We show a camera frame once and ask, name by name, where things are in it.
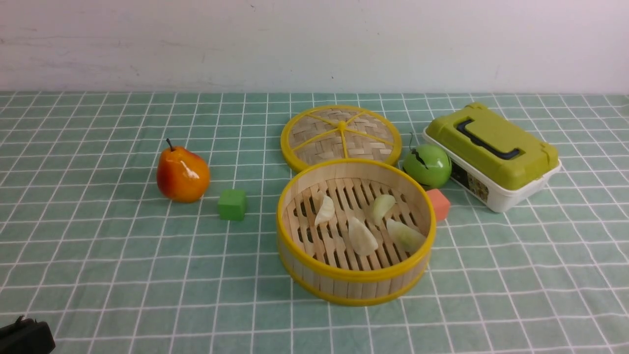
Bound orange red pear toy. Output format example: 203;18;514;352
156;138;211;203

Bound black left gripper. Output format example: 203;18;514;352
0;316;56;354

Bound white dumpling front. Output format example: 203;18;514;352
314;193;335;225

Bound green foam cube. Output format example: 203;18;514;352
217;189;247;220

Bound greenish dumpling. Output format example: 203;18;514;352
369;194;396;225

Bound white dumpling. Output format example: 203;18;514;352
348;217;379;256
314;193;335;225

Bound green apple toy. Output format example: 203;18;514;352
401;134;452;190

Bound white box green lid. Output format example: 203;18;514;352
423;102;562;213

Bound pale green dumpling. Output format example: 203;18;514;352
386;219;427;253

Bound bamboo steamer tray yellow rim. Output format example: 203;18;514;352
276;159;436;306

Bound orange foam cube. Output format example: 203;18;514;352
427;189;451;221

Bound woven steamer lid yellow rim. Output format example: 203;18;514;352
280;105;402;173

